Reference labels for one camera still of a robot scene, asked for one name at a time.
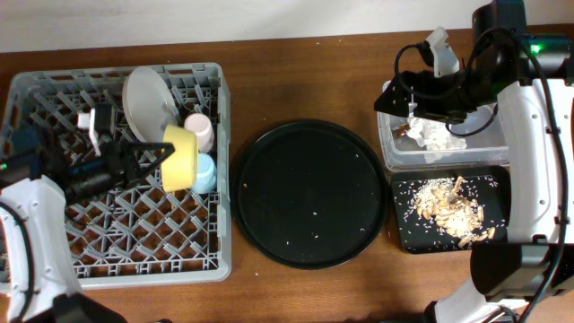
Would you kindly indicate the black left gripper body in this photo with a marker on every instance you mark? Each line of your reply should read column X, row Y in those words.
column 119, row 162

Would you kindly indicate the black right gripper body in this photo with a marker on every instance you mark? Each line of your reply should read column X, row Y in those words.
column 409, row 94

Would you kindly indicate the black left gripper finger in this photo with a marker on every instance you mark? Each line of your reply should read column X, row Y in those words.
column 138, row 173
column 167, row 148

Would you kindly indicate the yellow bowl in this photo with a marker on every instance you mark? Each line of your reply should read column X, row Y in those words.
column 179, row 171

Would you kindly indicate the pink plastic cup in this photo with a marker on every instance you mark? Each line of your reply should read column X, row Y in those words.
column 202, row 127

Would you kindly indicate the white tissue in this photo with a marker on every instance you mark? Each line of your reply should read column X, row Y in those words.
column 433, row 135

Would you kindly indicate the light grey round plate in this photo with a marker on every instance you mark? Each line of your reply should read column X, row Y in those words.
column 148, row 105

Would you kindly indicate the light blue plastic cup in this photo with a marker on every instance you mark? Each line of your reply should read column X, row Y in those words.
column 205, row 175

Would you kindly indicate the gold foil wrapper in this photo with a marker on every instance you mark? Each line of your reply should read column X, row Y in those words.
column 400, row 131

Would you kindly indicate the food scraps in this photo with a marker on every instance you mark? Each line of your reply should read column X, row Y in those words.
column 453, row 208

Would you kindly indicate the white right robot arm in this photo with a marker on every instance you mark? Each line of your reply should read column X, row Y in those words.
column 529, row 80

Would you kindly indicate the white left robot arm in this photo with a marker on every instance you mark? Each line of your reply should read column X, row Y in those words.
column 36, row 188

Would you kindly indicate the grey dishwasher rack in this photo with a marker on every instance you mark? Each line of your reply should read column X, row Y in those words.
column 143, row 235

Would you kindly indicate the clear plastic storage bin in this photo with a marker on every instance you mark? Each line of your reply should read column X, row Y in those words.
column 482, row 130

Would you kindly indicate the black rectangular tray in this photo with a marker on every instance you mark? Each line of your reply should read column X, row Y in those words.
column 403, row 233

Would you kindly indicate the black round tray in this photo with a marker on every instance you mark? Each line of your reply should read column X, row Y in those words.
column 310, row 194

